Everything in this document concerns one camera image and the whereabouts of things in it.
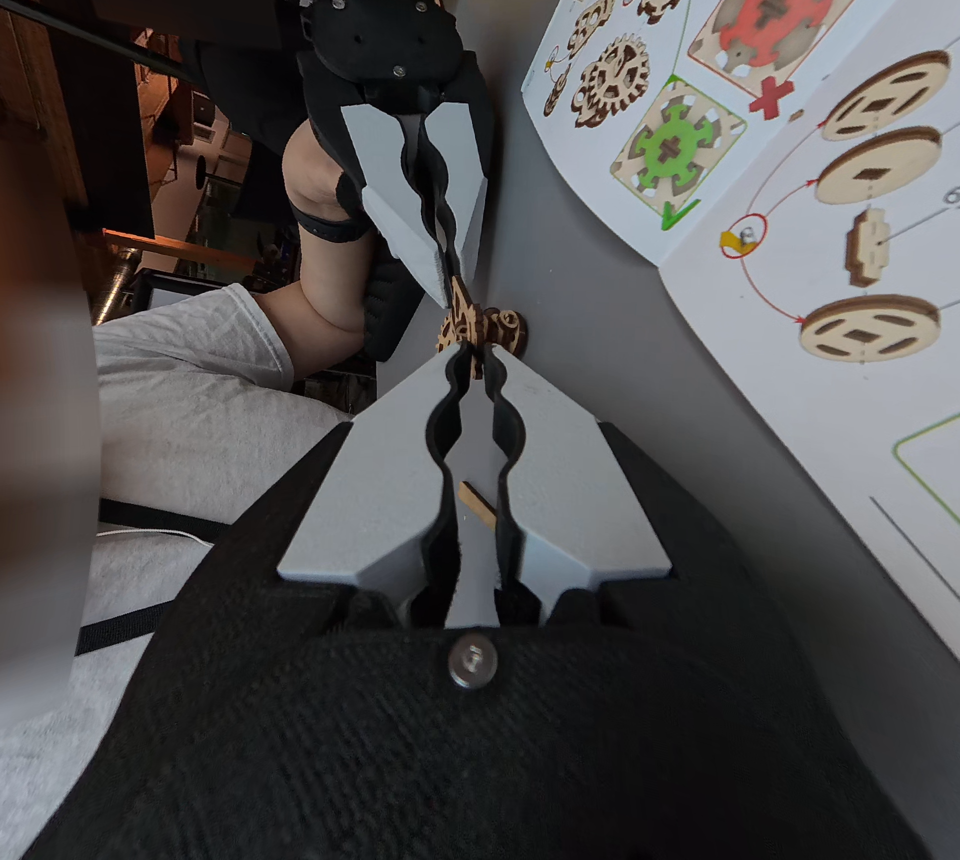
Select grey desk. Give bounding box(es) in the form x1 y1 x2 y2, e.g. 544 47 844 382
373 0 960 831

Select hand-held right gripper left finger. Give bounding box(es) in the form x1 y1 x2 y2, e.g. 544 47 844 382
276 341 475 610

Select person's left hand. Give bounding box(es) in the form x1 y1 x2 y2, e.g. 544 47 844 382
282 120 346 220

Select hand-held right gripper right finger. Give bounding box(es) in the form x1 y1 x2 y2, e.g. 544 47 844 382
483 343 674 612

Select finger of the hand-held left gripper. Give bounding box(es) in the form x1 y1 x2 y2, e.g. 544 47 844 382
339 104 455 310
420 99 490 284

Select person in white shirt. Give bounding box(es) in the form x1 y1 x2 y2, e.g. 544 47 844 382
0 283 354 860

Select wooden lever part with holes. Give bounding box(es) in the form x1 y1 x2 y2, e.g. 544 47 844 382
450 279 500 527

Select assembly instruction booklet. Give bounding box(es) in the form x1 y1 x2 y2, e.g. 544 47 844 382
521 0 960 655

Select thin white cable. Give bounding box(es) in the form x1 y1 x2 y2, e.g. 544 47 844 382
97 527 216 548

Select wooden hub with axle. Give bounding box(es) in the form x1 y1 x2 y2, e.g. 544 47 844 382
480 307 531 359

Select person's left forearm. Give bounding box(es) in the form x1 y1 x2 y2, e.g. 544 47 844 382
253 238 376 381

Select black shoulder strap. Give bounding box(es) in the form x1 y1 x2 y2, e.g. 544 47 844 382
75 498 235 657

